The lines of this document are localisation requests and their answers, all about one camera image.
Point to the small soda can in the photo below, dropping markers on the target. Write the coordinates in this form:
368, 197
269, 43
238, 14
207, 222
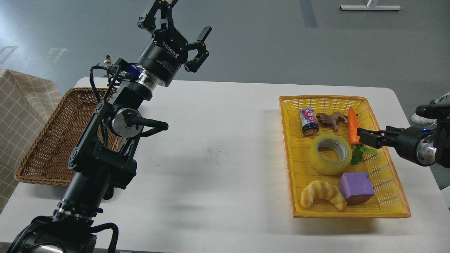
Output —
309, 122

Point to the purple foam cube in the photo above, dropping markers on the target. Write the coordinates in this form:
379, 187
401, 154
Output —
356, 187

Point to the brown wicker basket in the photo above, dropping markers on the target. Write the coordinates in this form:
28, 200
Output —
46, 161

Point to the yellow plastic basket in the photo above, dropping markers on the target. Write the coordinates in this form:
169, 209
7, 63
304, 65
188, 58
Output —
389, 200

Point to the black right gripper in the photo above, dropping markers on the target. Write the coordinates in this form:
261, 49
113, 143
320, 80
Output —
413, 144

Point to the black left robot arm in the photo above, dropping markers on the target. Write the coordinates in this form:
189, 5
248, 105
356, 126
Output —
103, 158

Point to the toy croissant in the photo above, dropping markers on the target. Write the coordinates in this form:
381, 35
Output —
322, 190

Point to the brown toy animal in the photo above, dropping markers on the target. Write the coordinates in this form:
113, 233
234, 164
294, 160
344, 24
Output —
331, 120

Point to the beige checkered cloth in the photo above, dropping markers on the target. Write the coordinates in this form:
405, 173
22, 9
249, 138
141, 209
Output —
26, 103

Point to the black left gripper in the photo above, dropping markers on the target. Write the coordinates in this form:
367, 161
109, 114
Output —
162, 57

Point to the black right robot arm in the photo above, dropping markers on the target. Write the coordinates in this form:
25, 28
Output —
441, 113

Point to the white bar on floor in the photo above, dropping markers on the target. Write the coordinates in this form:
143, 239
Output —
370, 8

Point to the person's white shoe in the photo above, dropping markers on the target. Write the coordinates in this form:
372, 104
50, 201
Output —
445, 99

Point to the orange toy carrot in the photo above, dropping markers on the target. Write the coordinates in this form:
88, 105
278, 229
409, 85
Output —
358, 149

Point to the yellow tape roll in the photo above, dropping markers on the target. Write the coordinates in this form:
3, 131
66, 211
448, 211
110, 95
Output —
329, 154

